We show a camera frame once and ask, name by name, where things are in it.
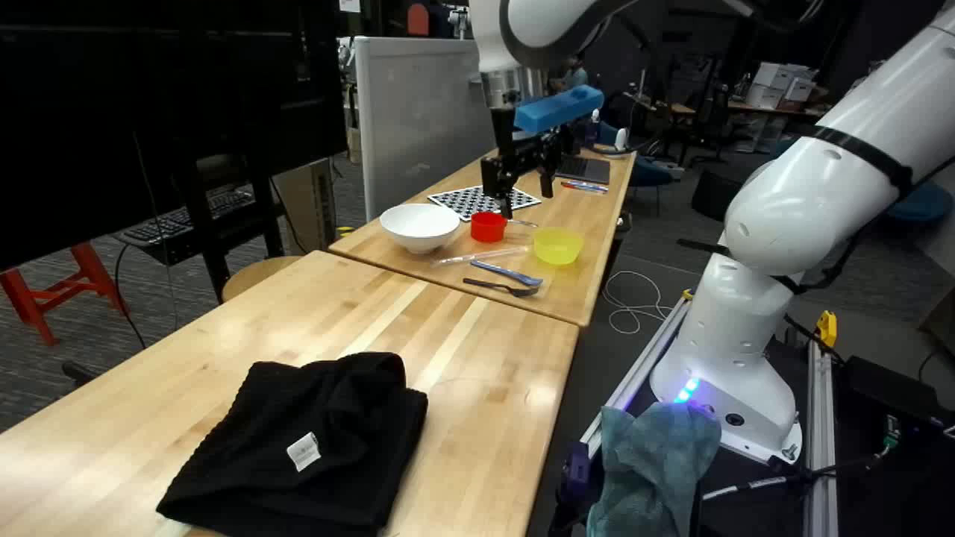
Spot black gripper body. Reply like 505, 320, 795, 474
481, 106, 581, 185

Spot black towel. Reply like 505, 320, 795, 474
155, 350, 431, 537

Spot red and blue markers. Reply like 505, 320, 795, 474
557, 176, 611, 198

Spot red plastic cup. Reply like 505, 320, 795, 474
469, 210, 510, 244

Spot black white checkered board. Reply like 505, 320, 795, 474
428, 183, 544, 225

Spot dark laptop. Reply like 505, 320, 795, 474
556, 155, 611, 189

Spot yellow plastic bowl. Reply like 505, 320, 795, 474
528, 226, 589, 270

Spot thin white stick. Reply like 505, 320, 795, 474
435, 247, 531, 270

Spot blue grey utensil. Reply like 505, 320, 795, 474
465, 256, 547, 292

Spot white bowl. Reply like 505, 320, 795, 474
375, 200, 465, 256

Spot dark metal spoon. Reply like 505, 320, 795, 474
460, 276, 540, 300

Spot brown cardboard panel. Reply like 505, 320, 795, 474
269, 158, 340, 256

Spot white background boxes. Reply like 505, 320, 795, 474
742, 61, 829, 115

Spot round wooden stool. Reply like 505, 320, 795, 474
217, 255, 302, 306

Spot purple clamp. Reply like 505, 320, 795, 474
562, 443, 601, 502

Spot black chair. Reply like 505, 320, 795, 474
117, 146, 287, 303

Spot teal cloth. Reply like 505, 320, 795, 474
581, 401, 726, 537

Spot yellow clamp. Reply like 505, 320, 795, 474
811, 308, 841, 353

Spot blue seat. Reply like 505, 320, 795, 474
883, 176, 955, 235

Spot black power box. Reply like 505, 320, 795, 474
841, 355, 948, 426

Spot blue wrist camera housing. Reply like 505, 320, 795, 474
510, 83, 607, 141

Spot white floor cable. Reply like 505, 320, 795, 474
602, 270, 671, 337

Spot aluminium extrusion rail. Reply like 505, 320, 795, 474
580, 289, 695, 461
804, 337, 844, 537

